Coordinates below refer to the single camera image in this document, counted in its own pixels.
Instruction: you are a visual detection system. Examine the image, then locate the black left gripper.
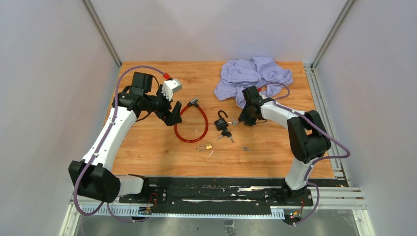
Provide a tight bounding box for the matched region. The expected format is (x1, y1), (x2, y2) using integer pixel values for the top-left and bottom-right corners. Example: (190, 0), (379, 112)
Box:
(144, 85), (182, 125)

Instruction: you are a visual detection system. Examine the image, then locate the red cable lock black body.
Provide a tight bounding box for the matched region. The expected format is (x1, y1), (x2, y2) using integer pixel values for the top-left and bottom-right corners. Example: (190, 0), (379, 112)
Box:
(174, 98), (209, 143)

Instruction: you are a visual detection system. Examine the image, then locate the black padlock body with shackle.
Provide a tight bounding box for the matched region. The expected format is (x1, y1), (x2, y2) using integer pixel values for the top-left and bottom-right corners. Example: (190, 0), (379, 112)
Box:
(214, 110), (228, 131)

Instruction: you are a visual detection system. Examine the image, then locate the small brass padlock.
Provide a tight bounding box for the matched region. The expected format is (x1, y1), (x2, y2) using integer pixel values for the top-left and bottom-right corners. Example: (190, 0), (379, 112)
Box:
(196, 143), (212, 151)

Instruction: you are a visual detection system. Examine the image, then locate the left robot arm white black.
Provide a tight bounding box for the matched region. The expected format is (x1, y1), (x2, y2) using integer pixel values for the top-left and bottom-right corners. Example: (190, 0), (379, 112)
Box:
(68, 72), (182, 203)

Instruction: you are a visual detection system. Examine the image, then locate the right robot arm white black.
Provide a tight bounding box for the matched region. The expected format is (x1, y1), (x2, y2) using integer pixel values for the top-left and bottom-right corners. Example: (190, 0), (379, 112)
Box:
(238, 86), (331, 205)

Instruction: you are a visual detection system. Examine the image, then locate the crumpled lavender cloth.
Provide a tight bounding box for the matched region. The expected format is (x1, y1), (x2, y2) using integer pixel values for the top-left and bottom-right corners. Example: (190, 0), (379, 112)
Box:
(213, 56), (294, 109)

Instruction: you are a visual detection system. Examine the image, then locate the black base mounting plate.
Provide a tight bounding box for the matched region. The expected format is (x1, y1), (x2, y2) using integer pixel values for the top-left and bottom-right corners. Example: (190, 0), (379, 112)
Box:
(117, 177), (321, 216)

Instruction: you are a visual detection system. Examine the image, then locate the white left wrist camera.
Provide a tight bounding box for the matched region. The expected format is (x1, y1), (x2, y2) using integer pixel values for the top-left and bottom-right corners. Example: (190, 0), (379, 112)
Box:
(162, 79), (182, 101)

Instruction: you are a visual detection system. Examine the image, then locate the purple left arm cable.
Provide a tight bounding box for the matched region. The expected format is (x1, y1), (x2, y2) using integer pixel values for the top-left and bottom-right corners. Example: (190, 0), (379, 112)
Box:
(73, 65), (167, 224)

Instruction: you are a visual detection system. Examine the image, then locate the aluminium frame post right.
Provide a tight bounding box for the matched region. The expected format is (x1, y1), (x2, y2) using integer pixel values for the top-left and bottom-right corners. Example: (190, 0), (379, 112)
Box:
(310, 0), (356, 70)

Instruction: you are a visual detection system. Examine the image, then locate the aluminium frame post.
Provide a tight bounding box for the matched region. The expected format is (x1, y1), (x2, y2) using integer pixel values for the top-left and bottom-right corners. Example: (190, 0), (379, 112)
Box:
(81, 0), (122, 68)
(310, 0), (356, 70)

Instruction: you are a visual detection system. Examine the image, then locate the slotted white cable duct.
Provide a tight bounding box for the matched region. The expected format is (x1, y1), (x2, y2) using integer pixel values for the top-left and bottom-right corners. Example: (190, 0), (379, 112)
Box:
(80, 204), (286, 219)

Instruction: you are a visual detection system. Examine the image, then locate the aluminium frame post left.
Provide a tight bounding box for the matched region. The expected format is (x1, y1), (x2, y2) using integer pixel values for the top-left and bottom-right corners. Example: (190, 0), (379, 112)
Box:
(81, 0), (122, 68)

